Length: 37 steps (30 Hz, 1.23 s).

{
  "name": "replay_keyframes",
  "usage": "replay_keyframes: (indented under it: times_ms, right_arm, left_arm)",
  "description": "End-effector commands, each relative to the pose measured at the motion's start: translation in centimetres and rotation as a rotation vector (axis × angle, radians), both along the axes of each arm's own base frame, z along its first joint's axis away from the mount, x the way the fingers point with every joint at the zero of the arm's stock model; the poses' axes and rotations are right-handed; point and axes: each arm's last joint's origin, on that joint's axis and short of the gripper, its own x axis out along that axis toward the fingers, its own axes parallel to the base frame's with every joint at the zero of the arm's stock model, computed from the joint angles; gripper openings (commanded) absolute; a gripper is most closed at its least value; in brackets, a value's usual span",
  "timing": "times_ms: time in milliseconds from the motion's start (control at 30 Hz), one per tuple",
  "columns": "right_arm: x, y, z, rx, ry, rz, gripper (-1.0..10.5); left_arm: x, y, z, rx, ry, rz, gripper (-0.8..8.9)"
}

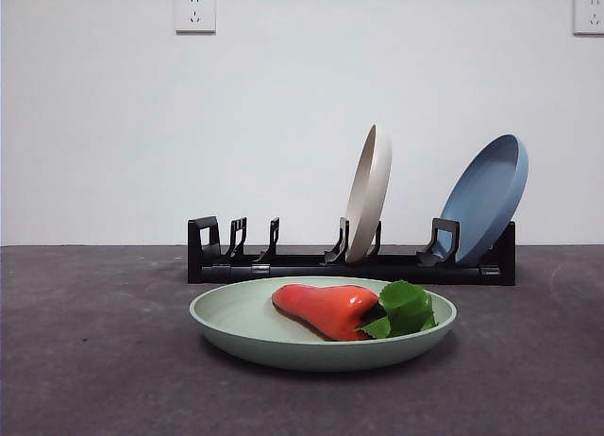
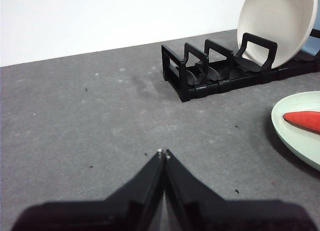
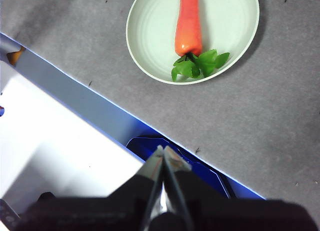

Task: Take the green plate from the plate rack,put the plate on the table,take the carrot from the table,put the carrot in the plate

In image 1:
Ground white plate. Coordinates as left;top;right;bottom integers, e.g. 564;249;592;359
344;123;393;262

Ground white wall socket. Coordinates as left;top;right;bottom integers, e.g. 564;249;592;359
572;0;604;36
175;0;217;35

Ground black plate rack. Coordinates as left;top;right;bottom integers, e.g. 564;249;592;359
187;216;516;286

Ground orange carrot with green leaves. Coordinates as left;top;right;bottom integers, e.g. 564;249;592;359
271;278;438;342

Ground green plate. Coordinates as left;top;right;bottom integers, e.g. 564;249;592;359
188;278;459;373

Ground blue plate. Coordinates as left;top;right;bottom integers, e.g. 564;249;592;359
438;133;529;266

